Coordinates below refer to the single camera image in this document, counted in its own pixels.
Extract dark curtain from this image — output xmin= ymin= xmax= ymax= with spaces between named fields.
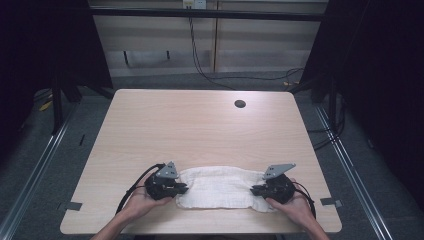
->
xmin=0 ymin=0 xmax=114 ymax=168
xmin=299 ymin=0 xmax=424 ymax=216

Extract grey floor bracket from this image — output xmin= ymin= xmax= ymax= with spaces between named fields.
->
xmin=56 ymin=201 xmax=84 ymax=212
xmin=319 ymin=196 xmax=344 ymax=208

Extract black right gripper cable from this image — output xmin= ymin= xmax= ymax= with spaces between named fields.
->
xmin=292 ymin=181 xmax=317 ymax=220

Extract person's left hand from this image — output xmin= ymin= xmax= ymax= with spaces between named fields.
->
xmin=123 ymin=173 xmax=174 ymax=219

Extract black metal stand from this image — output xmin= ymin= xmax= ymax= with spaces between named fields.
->
xmin=327 ymin=75 xmax=338 ymax=132
xmin=50 ymin=75 xmax=65 ymax=136

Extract white muslin cloth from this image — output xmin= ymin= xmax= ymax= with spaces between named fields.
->
xmin=175 ymin=165 xmax=278 ymax=213

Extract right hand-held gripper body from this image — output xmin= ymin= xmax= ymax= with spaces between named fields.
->
xmin=258 ymin=162 xmax=297 ymax=205

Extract black hanging wall cable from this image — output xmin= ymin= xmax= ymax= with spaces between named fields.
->
xmin=187 ymin=15 xmax=305 ymax=92

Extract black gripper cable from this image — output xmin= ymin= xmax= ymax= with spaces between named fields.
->
xmin=115 ymin=162 xmax=167 ymax=215
xmin=292 ymin=181 xmax=317 ymax=220

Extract white wall socket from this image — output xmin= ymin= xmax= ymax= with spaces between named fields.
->
xmin=182 ymin=0 xmax=208 ymax=10

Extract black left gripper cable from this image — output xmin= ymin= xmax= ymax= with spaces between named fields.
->
xmin=115 ymin=162 xmax=167 ymax=215

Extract person's right hand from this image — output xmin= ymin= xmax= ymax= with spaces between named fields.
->
xmin=265 ymin=178 xmax=316 ymax=228

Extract aluminium floor rail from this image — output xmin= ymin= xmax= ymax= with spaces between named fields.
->
xmin=313 ymin=104 xmax=396 ymax=240
xmin=0 ymin=102 xmax=80 ymax=240

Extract black floor cables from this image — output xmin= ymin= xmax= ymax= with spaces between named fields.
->
xmin=306 ymin=101 xmax=347 ymax=152

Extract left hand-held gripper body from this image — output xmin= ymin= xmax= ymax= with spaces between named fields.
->
xmin=144 ymin=161 xmax=180 ymax=201

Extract black horizontal metal bar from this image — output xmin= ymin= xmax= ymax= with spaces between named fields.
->
xmin=89 ymin=7 xmax=330 ymax=22

